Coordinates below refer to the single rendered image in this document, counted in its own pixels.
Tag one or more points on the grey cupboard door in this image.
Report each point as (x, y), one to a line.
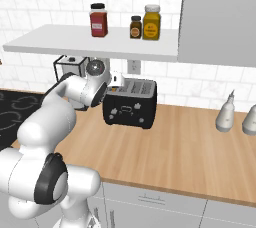
(150, 218)

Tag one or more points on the narrow grey drawer front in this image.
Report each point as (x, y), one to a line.
(233, 213)

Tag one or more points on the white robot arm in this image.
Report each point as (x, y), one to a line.
(43, 122)

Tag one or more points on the white pointed-cap bottle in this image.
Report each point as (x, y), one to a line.
(225, 115)

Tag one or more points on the white wall socket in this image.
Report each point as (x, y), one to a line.
(134, 67)

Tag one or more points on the brown bread slice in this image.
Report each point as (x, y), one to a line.
(115, 89)

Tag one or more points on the white box with black frame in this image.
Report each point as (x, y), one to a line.
(71, 65)

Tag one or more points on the small brown spice jar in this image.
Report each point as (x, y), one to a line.
(135, 28)

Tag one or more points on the wide grey drawer front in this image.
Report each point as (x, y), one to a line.
(126, 195)

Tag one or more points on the white wall shelf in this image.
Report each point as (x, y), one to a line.
(76, 42)

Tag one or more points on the yellow jar white lid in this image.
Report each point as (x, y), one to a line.
(152, 23)

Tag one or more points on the red spice jar black lid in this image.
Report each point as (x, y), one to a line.
(99, 22)

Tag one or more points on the grey wall cupboard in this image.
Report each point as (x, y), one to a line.
(220, 15)

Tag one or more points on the black hob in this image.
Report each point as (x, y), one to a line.
(16, 112)

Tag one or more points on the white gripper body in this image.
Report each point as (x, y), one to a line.
(120, 79)

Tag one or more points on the black toaster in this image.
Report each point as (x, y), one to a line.
(130, 110)

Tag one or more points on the grey cupboard front panel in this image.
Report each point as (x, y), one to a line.
(96, 205)

